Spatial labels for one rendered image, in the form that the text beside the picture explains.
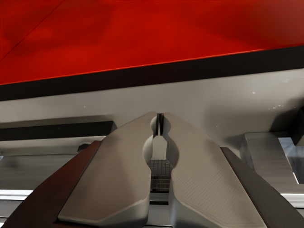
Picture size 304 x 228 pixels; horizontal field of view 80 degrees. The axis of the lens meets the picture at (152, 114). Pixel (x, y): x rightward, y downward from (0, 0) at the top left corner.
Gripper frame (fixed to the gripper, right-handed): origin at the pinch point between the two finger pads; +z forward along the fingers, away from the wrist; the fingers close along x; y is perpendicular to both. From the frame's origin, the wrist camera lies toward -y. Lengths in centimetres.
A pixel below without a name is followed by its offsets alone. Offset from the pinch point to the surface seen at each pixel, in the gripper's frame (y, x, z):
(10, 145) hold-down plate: 15.8, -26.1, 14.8
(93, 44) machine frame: -0.7, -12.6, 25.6
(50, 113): 8.8, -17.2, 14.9
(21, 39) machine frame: 0.4, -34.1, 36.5
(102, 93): 3.9, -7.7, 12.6
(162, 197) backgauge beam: 38.9, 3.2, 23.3
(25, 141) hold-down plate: 14.0, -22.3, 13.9
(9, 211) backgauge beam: 50, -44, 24
